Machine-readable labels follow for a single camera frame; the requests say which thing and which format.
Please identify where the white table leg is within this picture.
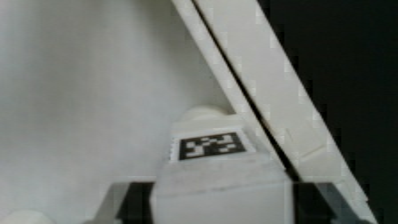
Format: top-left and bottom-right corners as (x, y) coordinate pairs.
(151, 106), (295, 224)

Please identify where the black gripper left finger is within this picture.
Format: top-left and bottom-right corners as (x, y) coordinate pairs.
(87, 181), (155, 224)

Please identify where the white square tabletop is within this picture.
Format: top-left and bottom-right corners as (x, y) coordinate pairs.
(0, 0), (379, 224)

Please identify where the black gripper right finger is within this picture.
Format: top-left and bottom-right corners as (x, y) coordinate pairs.
(293, 182), (375, 224)

